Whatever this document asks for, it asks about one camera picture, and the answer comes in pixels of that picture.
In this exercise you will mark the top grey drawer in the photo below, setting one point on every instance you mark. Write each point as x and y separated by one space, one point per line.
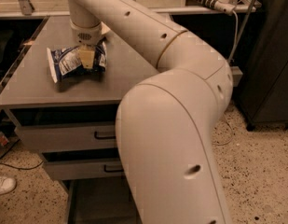
68 128

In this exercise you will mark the small red object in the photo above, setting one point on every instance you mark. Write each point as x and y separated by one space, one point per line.
3 140

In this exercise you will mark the white spiral hose connector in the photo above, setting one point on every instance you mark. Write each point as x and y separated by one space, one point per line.
219 5

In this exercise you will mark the grey drawer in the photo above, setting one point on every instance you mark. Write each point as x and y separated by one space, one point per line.
68 128
84 164
101 201

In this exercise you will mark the grey drawer cabinet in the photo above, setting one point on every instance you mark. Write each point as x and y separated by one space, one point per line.
32 85

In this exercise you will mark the bottom grey drawer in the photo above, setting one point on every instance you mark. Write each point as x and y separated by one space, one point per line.
101 201

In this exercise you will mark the dark cabinet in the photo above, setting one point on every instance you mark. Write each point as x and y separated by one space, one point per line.
262 94

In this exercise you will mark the middle grey drawer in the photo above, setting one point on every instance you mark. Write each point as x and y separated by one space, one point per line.
84 164

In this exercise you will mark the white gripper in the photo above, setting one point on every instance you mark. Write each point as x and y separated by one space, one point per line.
86 36

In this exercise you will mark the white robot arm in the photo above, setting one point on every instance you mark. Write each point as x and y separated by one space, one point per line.
164 124

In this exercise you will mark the blue chip bag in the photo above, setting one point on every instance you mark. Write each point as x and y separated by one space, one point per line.
65 62

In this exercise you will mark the grey metal box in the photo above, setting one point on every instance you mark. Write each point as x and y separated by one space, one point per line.
237 75

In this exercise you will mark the white sneaker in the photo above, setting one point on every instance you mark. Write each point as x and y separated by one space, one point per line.
7 184

